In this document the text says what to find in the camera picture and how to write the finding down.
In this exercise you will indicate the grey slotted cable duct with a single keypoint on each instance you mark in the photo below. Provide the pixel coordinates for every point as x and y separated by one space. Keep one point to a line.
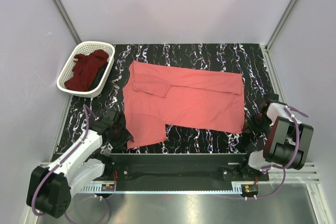
98 188

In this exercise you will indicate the dark red t shirt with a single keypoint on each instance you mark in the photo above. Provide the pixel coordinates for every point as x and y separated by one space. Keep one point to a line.
85 70

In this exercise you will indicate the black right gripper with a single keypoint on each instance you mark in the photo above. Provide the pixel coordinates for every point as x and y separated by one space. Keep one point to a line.
251 128

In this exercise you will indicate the pink t shirt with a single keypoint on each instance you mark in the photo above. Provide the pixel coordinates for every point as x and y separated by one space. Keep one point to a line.
156 96

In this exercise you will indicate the black garment in basket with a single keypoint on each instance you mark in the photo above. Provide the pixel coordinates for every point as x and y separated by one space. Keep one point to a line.
98 77

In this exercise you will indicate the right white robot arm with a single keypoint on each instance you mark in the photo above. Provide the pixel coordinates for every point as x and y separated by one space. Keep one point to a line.
287 138

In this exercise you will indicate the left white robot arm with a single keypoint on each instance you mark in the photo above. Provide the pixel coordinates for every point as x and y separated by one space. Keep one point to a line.
52 188

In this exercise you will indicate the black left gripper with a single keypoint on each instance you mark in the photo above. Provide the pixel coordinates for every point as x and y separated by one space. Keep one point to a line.
126 136

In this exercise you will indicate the white plastic laundry basket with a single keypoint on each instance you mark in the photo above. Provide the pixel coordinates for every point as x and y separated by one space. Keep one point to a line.
86 48

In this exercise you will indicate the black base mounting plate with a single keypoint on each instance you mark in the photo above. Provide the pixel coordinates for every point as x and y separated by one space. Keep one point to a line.
178 172

